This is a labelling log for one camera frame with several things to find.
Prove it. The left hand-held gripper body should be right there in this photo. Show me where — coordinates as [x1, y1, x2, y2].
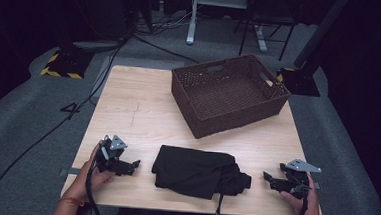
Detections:
[93, 133, 130, 176]

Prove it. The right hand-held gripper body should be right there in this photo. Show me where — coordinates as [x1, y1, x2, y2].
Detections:
[277, 157, 324, 201]

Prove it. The black garment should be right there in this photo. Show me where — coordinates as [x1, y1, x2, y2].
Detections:
[148, 143, 255, 215]

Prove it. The brown woven basket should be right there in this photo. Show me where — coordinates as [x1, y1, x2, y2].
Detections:
[167, 48, 295, 146]

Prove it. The person's right hand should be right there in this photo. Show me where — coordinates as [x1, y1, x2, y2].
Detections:
[278, 170, 325, 215]

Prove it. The person's left hand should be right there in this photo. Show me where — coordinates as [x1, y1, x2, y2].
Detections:
[63, 142, 118, 203]

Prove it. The hazard-striped black stand base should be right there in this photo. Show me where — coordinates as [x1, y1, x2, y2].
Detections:
[39, 45, 96, 81]
[274, 66, 323, 98]

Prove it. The white desk leg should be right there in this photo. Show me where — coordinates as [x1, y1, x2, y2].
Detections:
[252, 23, 271, 54]
[185, 0, 200, 47]

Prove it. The black slanted stand pole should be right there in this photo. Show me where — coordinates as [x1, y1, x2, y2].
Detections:
[292, 0, 352, 73]

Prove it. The black chair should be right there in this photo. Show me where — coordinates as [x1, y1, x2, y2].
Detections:
[231, 0, 300, 63]

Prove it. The left hand-held gripper cable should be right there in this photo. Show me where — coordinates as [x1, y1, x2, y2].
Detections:
[83, 163, 123, 215]

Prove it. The red and yellow bracelet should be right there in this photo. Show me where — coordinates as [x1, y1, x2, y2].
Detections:
[57, 196, 86, 208]

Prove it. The long black floor cable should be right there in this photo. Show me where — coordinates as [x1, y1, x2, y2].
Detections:
[0, 30, 127, 215]

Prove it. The bundle of floor cables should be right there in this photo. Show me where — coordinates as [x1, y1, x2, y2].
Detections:
[131, 0, 196, 41]

